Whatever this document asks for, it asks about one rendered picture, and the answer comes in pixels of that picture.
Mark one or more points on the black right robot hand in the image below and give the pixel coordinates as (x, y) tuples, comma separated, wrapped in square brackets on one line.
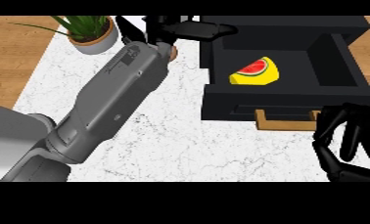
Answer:
[(338, 162)]

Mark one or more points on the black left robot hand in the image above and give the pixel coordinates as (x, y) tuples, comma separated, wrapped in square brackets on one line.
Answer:
[(193, 29)]

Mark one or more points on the brown cup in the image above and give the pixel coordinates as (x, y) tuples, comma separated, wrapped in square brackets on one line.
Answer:
[(173, 53)]

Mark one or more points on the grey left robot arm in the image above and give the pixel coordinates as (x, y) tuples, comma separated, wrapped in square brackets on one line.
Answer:
[(113, 91)]

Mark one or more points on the black open drawer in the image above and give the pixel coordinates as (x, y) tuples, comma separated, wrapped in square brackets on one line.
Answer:
[(298, 68)]

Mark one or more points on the yellow watermelon slice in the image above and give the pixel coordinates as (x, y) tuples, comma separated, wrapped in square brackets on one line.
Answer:
[(255, 71)]

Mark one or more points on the black cabinet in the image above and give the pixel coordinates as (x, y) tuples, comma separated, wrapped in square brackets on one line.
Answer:
[(289, 25)]

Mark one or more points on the green plant in grey pot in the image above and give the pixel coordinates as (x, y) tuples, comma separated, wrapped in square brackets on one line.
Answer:
[(94, 38)]

